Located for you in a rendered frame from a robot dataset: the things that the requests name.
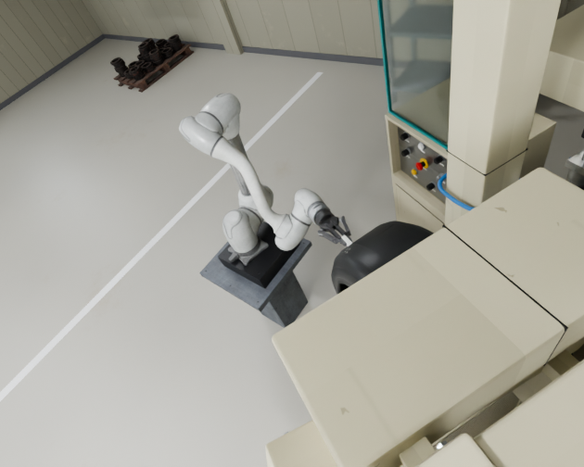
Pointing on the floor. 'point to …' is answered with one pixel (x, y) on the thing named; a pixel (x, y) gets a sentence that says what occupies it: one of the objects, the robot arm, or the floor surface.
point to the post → (493, 94)
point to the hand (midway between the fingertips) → (348, 243)
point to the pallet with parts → (150, 62)
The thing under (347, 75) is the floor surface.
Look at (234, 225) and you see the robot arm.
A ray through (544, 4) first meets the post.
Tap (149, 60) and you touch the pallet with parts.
